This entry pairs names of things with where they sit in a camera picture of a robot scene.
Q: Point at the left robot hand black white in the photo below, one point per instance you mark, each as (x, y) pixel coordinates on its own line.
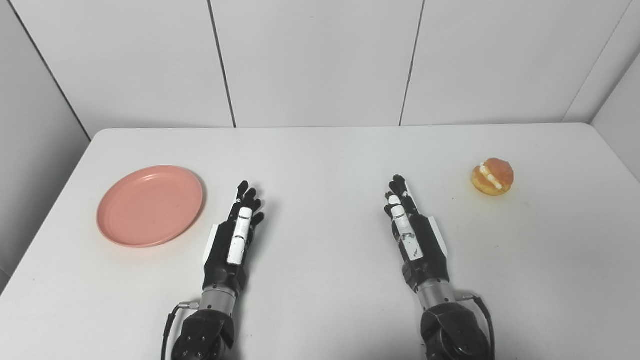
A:
(225, 250)

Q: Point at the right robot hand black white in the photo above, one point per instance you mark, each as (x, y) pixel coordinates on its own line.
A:
(425, 250)

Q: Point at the pink round plate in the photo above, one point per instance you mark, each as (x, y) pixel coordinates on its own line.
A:
(150, 206)

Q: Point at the cream puff pastry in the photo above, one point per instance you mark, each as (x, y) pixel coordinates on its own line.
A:
(492, 176)

